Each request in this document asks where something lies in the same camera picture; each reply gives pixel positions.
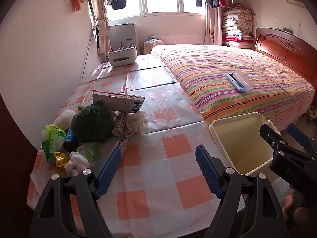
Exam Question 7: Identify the cream plastic bin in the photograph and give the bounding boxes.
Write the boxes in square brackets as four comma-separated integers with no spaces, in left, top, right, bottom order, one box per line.
[209,112,281,176]

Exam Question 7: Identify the stack of folded quilts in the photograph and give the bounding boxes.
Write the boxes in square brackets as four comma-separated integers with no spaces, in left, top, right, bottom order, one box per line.
[221,4,255,49]

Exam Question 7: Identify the orange checked tablecloth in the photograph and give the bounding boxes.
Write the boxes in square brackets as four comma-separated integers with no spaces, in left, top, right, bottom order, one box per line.
[27,53,245,238]

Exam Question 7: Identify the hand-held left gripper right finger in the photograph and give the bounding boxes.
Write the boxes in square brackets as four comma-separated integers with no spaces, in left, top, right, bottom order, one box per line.
[195,144,289,238]

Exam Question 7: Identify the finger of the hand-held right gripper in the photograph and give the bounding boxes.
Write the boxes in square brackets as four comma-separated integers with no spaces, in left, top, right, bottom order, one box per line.
[287,124,317,154]
[259,124,290,154]

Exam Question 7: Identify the blue white case on bed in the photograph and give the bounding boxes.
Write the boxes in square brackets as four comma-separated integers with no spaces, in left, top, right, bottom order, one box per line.
[224,70,253,94]

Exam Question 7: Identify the wide beige curtain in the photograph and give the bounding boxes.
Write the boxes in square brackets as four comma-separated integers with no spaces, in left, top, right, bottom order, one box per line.
[89,0,111,63]

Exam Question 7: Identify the white tissue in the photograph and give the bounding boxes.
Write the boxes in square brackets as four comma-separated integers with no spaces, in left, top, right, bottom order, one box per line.
[65,151,91,176]

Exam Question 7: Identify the wooden bed headboard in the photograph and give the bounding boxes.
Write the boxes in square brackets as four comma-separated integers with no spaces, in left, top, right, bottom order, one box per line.
[255,27,317,85]

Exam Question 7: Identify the white lace cloth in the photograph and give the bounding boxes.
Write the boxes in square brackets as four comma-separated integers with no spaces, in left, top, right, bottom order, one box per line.
[126,111,147,137]

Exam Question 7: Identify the striped bed blanket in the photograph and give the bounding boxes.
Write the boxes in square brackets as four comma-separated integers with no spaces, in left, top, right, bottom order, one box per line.
[151,44,315,132]

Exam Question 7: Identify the white cardboard box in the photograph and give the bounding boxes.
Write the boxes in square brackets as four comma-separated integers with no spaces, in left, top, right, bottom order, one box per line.
[92,91,145,112]

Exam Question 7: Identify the white desk organizer box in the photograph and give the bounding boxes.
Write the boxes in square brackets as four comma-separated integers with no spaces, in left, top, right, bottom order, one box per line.
[107,43,137,67]

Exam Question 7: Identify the white fluffy roller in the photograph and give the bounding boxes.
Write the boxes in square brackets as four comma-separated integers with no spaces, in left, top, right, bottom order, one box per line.
[53,109,76,131]

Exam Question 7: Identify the patterned plastic wrapper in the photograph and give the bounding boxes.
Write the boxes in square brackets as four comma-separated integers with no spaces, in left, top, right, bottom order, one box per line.
[115,131,134,154]

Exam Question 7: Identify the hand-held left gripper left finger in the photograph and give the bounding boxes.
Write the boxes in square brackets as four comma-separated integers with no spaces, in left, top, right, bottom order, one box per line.
[29,146,122,238]

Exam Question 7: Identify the cream drink bottle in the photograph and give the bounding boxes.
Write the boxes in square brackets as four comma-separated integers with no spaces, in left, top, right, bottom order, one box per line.
[112,111,132,136]

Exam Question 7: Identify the narrow beige curtain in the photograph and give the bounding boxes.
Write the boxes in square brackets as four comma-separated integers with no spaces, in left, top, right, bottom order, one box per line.
[205,5,222,45]

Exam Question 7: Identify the dotted cloth covered stool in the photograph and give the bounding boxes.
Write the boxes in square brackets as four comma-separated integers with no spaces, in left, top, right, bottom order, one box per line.
[144,36,165,55]

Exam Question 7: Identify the yellow wrapper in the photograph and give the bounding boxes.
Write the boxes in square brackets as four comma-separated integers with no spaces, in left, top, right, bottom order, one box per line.
[53,152,70,175]

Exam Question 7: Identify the green plastic bag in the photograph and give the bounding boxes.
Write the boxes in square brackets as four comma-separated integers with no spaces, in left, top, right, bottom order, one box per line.
[41,123,67,165]

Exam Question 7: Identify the grey standing appliance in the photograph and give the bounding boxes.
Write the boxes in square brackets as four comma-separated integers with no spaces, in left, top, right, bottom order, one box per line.
[109,23,138,55]

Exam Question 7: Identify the broccoli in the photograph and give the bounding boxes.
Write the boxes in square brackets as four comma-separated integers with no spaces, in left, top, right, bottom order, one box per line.
[71,103,114,144]

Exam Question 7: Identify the person's right hand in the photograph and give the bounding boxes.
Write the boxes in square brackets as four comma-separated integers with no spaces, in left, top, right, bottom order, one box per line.
[282,192,296,220]

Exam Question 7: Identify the brown bottle blue label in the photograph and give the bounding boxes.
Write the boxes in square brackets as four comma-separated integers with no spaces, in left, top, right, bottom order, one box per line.
[63,126,78,152]

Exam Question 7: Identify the pale green packet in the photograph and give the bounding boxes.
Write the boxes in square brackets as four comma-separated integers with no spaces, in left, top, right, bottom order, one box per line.
[75,141,101,163]

